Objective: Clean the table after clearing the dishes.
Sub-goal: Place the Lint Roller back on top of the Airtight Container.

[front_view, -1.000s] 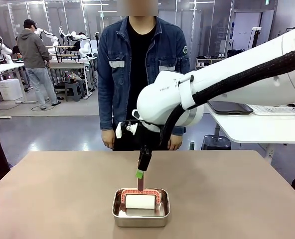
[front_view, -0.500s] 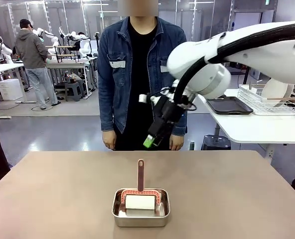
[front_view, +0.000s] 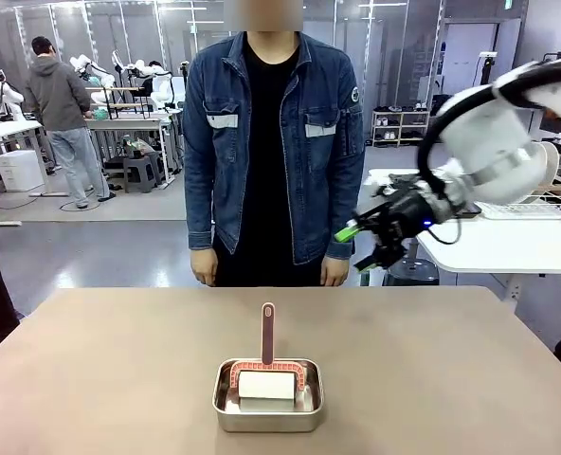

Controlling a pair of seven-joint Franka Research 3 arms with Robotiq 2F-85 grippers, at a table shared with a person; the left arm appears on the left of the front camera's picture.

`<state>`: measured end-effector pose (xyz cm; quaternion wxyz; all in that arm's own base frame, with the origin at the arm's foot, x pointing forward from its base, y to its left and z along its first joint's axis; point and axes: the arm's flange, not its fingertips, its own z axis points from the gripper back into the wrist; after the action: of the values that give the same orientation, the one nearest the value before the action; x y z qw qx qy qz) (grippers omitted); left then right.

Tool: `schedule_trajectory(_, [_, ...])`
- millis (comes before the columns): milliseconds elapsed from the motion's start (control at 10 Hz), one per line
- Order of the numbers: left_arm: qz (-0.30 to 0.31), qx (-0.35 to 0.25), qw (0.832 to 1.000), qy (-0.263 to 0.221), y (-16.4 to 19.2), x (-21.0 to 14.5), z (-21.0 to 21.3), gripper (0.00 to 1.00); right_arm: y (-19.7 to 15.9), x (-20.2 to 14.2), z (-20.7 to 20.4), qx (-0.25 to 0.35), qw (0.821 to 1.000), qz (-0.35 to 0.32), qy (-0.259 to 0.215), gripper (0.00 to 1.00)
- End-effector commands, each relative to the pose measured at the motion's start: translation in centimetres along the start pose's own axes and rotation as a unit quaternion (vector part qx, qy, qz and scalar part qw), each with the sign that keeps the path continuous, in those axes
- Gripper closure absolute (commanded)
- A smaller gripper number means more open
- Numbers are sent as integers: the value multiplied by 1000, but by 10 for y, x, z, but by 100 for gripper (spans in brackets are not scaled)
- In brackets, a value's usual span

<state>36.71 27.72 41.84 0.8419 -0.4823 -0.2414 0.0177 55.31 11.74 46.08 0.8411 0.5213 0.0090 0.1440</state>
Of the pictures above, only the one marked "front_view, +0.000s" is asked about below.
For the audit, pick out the white workshop desk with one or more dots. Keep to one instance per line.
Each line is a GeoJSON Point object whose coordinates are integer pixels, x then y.
{"type": "Point", "coordinates": [133, 124]}
{"type": "Point", "coordinates": [5, 128]}

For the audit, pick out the white drawer cabinet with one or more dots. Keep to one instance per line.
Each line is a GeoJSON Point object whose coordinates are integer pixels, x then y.
{"type": "Point", "coordinates": [20, 170]}

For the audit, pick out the rectangular stainless steel tray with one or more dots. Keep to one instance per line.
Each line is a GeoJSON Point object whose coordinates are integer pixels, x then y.
{"type": "Point", "coordinates": [266, 422]}

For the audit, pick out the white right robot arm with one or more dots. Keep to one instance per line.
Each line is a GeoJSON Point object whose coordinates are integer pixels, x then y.
{"type": "Point", "coordinates": [489, 137]}

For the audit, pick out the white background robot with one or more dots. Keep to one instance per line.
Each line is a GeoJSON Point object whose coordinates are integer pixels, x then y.
{"type": "Point", "coordinates": [91, 71]}
{"type": "Point", "coordinates": [159, 87]}
{"type": "Point", "coordinates": [5, 95]}

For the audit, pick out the person's left forearm denim sleeve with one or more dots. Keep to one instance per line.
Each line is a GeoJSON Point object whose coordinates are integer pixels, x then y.
{"type": "Point", "coordinates": [347, 199]}

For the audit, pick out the grey plastic step stool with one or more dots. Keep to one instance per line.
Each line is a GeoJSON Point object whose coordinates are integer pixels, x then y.
{"type": "Point", "coordinates": [140, 173]}

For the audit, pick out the white side table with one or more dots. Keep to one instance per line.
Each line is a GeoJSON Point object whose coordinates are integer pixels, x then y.
{"type": "Point", "coordinates": [498, 246]}

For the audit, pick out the person's left hand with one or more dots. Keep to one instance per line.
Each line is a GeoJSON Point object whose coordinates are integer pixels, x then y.
{"type": "Point", "coordinates": [335, 272]}

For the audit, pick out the white shoe rack with shoes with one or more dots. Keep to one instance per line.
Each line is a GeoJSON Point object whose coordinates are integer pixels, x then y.
{"type": "Point", "coordinates": [399, 128]}

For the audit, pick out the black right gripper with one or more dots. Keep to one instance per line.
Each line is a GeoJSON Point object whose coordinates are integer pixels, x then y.
{"type": "Point", "coordinates": [410, 215]}

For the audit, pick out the person in denim jacket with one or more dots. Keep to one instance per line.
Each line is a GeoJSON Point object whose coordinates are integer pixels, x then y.
{"type": "Point", "coordinates": [214, 166]}

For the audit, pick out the white open door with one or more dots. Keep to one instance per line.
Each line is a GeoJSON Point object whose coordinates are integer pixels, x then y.
{"type": "Point", "coordinates": [508, 47]}

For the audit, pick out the man in grey hoodie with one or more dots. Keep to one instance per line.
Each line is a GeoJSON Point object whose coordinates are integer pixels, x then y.
{"type": "Point", "coordinates": [53, 104]}

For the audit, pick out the person's right forearm denim sleeve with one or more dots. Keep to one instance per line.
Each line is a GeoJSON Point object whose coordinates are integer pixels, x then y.
{"type": "Point", "coordinates": [200, 213]}

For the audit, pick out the person's right hand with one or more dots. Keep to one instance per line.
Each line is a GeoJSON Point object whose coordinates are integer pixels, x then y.
{"type": "Point", "coordinates": [204, 267]}

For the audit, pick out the white plate in rack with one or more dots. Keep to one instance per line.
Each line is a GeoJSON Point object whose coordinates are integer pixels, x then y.
{"type": "Point", "coordinates": [551, 161]}

